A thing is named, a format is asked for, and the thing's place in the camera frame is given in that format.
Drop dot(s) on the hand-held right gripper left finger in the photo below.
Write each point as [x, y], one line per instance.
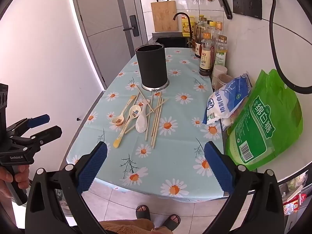
[93, 168]

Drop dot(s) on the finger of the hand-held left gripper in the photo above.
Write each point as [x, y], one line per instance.
[48, 132]
[39, 121]

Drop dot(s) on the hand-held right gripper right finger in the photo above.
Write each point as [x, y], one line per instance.
[220, 168]

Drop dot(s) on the cream spoon with bear print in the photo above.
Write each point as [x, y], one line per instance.
[118, 121]

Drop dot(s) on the plain white ceramic spoon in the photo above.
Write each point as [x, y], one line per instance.
[141, 125]

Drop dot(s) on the pile of wooden chopsticks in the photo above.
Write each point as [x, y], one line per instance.
[156, 121]

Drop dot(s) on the black cylindrical utensil holder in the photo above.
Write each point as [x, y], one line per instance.
[151, 65]

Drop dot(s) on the person's left hand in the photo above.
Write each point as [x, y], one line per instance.
[21, 175]

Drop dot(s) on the daisy print tablecloth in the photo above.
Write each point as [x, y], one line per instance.
[175, 139]

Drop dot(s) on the green sugar bag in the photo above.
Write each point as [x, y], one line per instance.
[268, 126]

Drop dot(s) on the black slipper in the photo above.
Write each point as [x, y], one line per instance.
[143, 213]
[170, 223]

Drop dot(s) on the person's tan clothing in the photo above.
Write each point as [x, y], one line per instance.
[126, 228]

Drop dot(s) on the white and blue salt bag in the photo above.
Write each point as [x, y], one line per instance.
[226, 100]

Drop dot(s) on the red packet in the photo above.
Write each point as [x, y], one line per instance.
[296, 203]

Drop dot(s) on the clear plastic jar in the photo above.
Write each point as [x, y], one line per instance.
[223, 81]

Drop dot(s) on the jar with white ribbed cap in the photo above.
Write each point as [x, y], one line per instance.
[218, 72]

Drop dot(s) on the brown vinegar bottle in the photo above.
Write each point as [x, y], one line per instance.
[198, 48]

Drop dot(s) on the grey door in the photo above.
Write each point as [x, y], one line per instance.
[102, 17]

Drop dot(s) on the kitchen sink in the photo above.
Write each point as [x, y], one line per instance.
[170, 40]

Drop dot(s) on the clear bottle with gold cap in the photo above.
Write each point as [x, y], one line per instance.
[218, 29]

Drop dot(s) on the yellow cooking oil jug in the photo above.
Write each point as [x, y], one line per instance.
[187, 25]

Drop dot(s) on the dark curved faucet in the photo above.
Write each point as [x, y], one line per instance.
[186, 15]

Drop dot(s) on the wooden cutting board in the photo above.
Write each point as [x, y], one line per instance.
[164, 17]

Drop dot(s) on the dark wall socket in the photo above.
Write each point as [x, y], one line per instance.
[238, 2]
[253, 3]

